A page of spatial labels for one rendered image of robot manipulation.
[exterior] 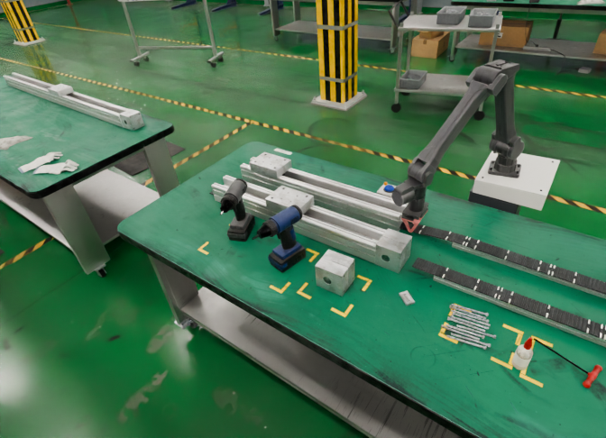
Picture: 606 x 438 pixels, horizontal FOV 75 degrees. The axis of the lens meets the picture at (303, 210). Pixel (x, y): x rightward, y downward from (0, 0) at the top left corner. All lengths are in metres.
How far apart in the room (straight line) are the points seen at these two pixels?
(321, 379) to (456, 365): 0.74
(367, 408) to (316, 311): 0.59
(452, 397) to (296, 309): 0.50
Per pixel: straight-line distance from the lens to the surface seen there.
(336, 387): 1.78
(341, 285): 1.28
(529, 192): 1.79
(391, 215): 1.51
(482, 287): 1.37
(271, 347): 1.91
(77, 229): 2.65
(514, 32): 6.11
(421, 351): 1.22
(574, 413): 1.25
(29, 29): 11.05
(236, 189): 1.48
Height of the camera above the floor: 1.79
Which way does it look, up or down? 37 degrees down
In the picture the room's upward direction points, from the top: 5 degrees counter-clockwise
